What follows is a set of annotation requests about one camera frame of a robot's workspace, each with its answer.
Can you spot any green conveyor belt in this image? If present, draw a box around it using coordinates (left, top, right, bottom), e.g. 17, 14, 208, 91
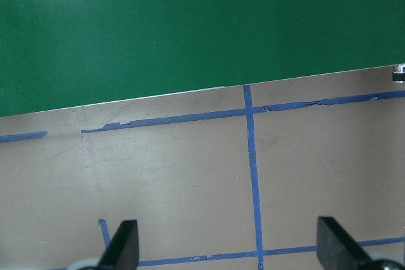
1, 0, 404, 116

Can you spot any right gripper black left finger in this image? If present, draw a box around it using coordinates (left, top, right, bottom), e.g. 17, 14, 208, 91
96, 219, 139, 270

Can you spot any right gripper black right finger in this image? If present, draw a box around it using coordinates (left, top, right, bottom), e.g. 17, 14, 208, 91
317, 216, 380, 270

